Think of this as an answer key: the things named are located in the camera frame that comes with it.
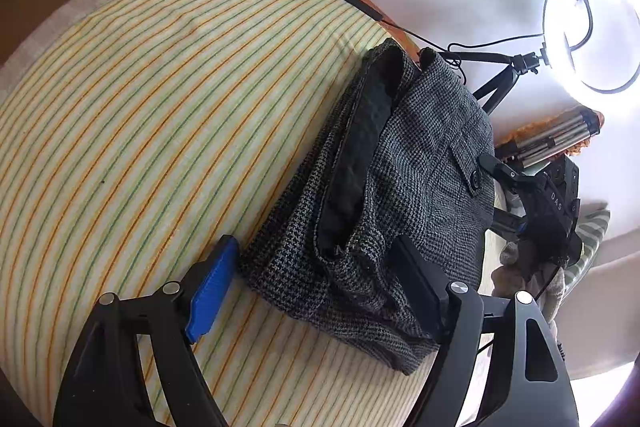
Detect right hand in white glove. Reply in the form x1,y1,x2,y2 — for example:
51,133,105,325
491,242,566,329

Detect silver folded tripod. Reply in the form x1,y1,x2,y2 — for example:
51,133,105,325
495,106,604,170

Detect yellow striped bed sheet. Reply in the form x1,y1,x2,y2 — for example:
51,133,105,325
1,0,395,424

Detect green patterned white pillow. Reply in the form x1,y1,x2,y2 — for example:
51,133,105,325
564,208,611,297

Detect white ring light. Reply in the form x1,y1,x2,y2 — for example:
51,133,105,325
542,0,639,107

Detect grey houndstooth pants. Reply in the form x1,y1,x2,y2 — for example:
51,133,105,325
238,40,495,374

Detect black mini tripod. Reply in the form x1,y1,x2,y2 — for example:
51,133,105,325
440,52,541,115

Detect black phone holder clamp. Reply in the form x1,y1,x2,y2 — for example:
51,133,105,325
566,0,594,53

